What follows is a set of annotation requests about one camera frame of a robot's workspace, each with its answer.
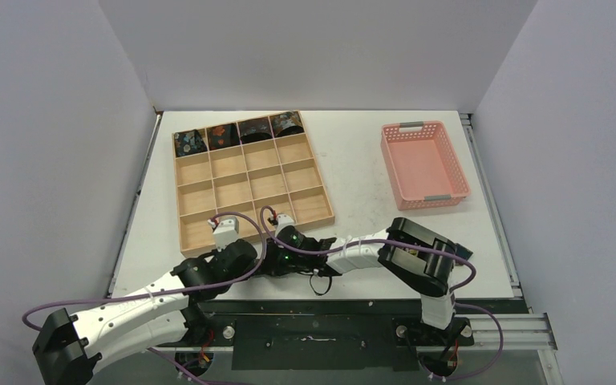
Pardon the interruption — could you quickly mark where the blue yellow floral tie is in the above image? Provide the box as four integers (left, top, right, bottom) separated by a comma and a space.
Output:
455, 243, 473, 261

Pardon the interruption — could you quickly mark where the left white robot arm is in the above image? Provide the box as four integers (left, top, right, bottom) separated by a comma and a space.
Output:
33, 240, 257, 384

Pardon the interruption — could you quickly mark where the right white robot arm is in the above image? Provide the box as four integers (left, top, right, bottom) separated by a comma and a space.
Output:
258, 217, 472, 344

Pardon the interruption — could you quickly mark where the wooden compartment tray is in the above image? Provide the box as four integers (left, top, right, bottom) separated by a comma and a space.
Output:
172, 111, 334, 257

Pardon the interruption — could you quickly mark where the rolled orange floral tie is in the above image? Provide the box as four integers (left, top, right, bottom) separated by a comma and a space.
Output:
206, 123, 241, 151

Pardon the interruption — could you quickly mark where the rolled blue floral tie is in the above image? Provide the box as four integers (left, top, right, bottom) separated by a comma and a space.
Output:
173, 129, 208, 158

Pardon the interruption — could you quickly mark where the rolled dark patterned tie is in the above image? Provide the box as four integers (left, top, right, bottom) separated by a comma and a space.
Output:
237, 117, 273, 144

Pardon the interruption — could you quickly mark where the rolled brown patterned tie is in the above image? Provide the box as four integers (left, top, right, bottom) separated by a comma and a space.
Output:
269, 111, 305, 138

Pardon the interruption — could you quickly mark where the pink plastic basket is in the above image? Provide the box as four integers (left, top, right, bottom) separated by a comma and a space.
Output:
381, 120, 472, 211

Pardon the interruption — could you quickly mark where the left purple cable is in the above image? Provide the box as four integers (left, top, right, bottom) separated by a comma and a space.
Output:
21, 211, 266, 333

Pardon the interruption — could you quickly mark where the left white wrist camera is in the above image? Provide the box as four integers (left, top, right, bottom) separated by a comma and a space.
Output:
207, 217, 239, 251

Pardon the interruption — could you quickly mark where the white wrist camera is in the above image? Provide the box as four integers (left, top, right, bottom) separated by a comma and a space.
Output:
207, 217, 239, 251
268, 212, 295, 233

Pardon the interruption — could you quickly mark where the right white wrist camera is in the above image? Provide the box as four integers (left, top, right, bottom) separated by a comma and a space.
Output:
268, 212, 295, 233

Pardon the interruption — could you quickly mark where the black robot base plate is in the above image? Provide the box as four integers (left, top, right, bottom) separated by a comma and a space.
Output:
162, 299, 474, 371

